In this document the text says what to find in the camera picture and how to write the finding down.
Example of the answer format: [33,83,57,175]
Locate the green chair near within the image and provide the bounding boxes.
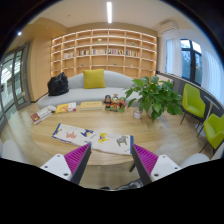
[202,113,224,150]

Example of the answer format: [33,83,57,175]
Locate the wooden wall bookshelf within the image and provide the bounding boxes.
[51,29,157,78]

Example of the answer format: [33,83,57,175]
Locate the yellow flat box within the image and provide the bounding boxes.
[79,101,103,110]

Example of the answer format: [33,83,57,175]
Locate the black bag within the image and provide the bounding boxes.
[47,72,69,96]

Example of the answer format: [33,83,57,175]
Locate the white cup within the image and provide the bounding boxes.
[133,107,142,119]

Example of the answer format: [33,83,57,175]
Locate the light grey sofa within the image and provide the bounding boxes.
[37,70,133,109]

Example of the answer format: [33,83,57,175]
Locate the cartoon figurine set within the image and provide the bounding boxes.
[102,94,126,112]

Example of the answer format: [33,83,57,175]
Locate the white animal print towel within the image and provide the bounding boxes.
[52,123,134,155]

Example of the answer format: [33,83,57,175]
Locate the green potted plant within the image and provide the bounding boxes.
[125,76,182,121]

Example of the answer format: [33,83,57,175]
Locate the red white magazine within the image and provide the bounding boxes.
[31,105,56,124]

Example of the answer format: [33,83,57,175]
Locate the ceiling strip light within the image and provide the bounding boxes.
[107,2,112,24]

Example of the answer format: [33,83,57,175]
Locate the yellow picture book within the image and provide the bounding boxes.
[56,102,76,113]

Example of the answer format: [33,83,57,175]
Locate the glass door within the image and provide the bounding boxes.
[0,44,30,126]

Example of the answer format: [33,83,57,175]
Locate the dark framed window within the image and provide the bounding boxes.
[181,39,202,86]

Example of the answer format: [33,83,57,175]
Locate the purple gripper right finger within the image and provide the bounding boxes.
[132,144,158,185]

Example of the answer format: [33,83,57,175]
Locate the white curtain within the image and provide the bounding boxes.
[166,38,182,77]

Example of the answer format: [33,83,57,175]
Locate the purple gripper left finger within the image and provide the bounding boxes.
[65,144,91,185]

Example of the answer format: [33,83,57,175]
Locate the green chair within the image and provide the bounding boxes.
[202,113,224,150]
[180,83,207,128]

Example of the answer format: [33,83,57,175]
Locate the green chair far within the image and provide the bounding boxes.
[180,83,207,128]

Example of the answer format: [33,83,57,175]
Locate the white air conditioner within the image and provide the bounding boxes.
[160,21,178,34]

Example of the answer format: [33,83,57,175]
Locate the yellow cushion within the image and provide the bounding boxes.
[83,69,106,89]

